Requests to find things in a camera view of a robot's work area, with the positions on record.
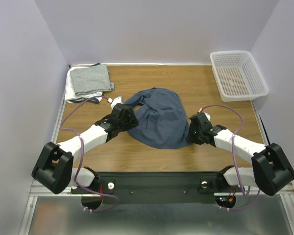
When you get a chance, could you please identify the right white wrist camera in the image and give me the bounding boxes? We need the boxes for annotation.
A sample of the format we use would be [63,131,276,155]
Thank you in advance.
[198,108,211,121]

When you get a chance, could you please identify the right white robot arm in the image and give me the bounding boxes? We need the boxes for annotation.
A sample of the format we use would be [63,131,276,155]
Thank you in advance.
[187,112,294,196]

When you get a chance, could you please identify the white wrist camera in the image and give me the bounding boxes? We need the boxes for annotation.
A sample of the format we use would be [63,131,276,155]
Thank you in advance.
[107,96,123,109]
[198,108,211,121]

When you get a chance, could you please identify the folded grey tank top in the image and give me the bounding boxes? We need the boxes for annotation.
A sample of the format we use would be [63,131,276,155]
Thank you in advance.
[70,64,115,95]

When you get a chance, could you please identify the blue tank top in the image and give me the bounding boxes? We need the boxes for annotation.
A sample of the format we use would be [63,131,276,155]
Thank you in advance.
[125,88,191,149]

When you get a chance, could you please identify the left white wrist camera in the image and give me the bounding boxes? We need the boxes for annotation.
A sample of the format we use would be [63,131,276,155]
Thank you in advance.
[107,96,123,109]

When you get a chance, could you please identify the white plastic basket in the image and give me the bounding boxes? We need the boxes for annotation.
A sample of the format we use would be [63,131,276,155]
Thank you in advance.
[210,50,269,102]

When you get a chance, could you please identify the aluminium frame rail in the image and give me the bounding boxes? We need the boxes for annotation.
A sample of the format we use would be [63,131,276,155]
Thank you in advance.
[29,180,71,197]

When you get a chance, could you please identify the folded white tank top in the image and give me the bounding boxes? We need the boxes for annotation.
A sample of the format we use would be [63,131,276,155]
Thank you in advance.
[65,67,103,103]

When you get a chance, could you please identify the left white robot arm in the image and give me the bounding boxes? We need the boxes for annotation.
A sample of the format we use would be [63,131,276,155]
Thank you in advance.
[31,103,139,194]

